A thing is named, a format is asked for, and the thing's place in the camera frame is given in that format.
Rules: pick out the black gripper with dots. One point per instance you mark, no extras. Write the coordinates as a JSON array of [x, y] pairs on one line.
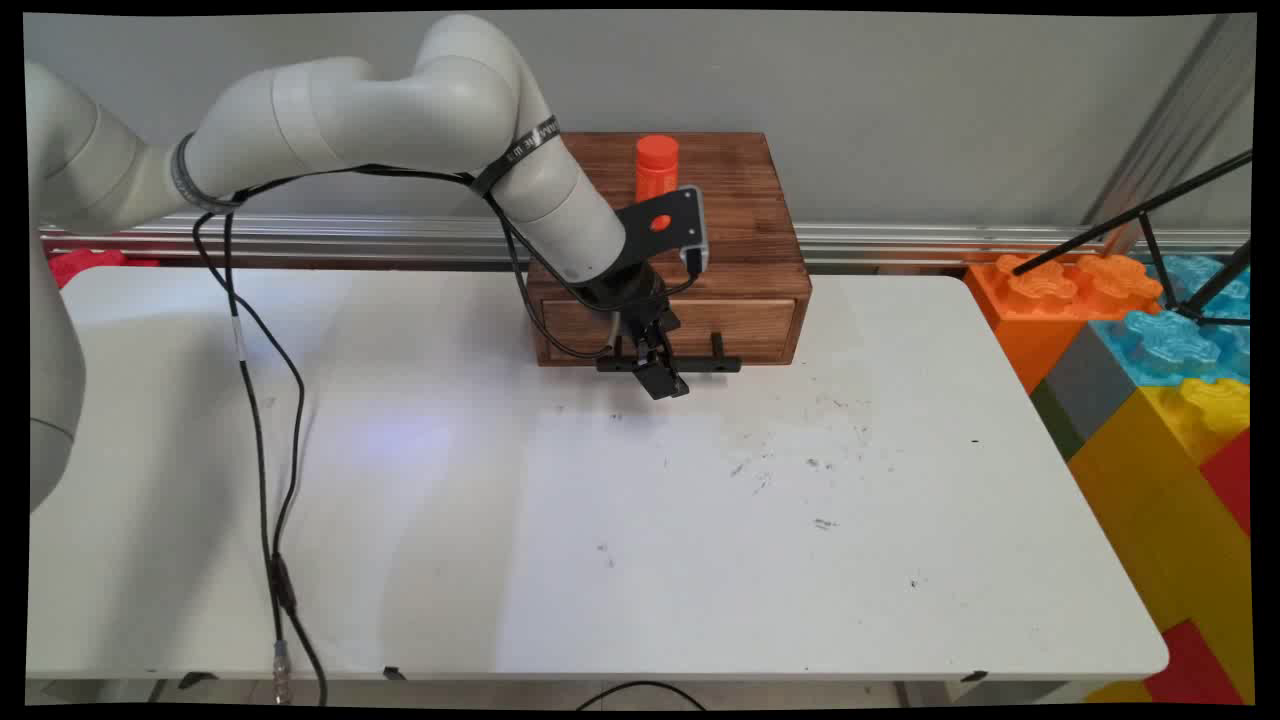
[[630, 295]]

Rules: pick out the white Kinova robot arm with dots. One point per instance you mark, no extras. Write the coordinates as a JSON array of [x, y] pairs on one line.
[[340, 115]]

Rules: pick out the dark wooden drawer cabinet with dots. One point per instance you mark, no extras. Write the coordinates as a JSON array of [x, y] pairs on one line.
[[745, 230]]

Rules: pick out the orange plastic bottle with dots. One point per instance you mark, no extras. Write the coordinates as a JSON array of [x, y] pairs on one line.
[[656, 165]]

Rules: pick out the orange giant building block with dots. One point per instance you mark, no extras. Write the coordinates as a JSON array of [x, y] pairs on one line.
[[1040, 310]]

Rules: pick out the green giant building block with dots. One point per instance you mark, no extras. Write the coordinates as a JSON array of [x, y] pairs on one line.
[[1055, 420]]

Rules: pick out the grey giant building block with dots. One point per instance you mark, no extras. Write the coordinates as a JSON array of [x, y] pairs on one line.
[[1085, 385]]

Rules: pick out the light blue giant block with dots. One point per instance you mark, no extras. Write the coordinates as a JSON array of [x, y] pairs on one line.
[[1165, 345]]

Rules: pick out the large yellow giant block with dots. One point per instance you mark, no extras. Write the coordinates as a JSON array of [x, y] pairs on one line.
[[1150, 520]]

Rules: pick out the black tripod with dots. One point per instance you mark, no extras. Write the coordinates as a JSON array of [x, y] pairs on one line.
[[1150, 208]]

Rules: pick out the small yellow giant block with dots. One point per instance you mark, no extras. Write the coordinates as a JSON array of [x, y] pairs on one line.
[[1118, 692]]

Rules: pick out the red giant building block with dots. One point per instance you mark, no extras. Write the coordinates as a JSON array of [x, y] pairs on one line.
[[85, 264], [1232, 480], [1195, 665]]

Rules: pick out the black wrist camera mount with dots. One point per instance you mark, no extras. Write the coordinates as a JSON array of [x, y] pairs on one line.
[[668, 225]]

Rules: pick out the horizontal aluminium rail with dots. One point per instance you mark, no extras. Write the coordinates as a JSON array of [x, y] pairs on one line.
[[900, 243]]

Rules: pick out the diagonal aluminium post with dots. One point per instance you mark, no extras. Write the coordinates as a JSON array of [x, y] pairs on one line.
[[1170, 120]]

